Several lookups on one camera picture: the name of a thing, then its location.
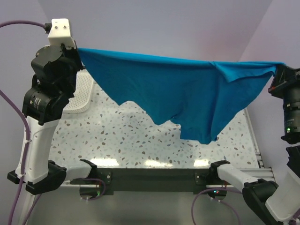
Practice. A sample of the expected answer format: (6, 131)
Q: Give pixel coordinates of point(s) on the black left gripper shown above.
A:
(75, 51)

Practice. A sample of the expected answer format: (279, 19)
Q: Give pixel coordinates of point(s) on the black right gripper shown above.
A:
(283, 74)

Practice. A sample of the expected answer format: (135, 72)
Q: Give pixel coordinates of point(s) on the blue t shirt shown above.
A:
(200, 96)

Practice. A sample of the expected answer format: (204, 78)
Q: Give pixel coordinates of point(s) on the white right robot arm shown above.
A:
(274, 202)

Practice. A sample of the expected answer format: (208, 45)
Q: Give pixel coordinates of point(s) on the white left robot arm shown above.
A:
(42, 110)

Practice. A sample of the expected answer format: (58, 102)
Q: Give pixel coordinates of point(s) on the white plastic basket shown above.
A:
(82, 95)

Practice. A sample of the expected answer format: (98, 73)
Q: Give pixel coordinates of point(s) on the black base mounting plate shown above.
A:
(155, 180)

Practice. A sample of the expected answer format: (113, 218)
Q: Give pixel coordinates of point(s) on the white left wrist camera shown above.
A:
(59, 33)

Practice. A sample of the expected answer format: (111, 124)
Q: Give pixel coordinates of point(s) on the aluminium frame rail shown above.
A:
(265, 173)

